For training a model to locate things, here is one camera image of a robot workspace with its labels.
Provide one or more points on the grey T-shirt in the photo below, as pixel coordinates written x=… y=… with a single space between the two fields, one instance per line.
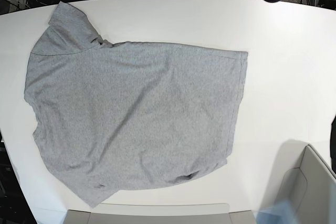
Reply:
x=132 y=115

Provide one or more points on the grey bin bottom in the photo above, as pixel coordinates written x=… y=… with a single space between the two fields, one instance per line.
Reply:
x=204 y=213

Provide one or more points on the grey bin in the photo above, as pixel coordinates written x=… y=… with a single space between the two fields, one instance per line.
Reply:
x=310 y=188
x=204 y=213

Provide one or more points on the grey bin right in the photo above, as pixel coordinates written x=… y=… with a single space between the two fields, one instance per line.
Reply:
x=310 y=188

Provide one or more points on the blue translucent sheet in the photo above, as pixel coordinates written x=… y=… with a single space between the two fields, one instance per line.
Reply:
x=280 y=213

